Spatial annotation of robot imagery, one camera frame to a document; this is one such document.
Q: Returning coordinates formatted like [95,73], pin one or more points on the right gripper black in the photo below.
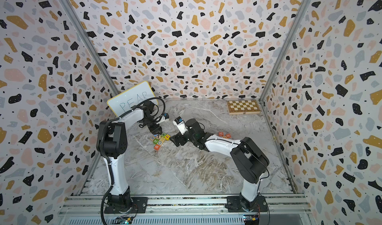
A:
[175,138]

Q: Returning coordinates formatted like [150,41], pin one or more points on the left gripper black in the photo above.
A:
[155,130]

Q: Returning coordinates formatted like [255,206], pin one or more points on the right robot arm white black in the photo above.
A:
[250,161]

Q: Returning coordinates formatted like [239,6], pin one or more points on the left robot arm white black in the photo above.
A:
[112,144]

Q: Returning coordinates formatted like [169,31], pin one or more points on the whiteboard with PEAR text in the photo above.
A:
[129,98]

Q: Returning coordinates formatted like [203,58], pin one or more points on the wooden chessboard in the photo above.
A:
[243,107]

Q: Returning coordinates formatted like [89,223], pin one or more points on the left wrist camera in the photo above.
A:
[162,118]

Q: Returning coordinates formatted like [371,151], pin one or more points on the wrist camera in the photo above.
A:
[180,124]
[162,118]

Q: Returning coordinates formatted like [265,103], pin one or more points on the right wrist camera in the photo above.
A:
[180,124]

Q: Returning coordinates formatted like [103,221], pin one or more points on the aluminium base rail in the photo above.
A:
[271,209]

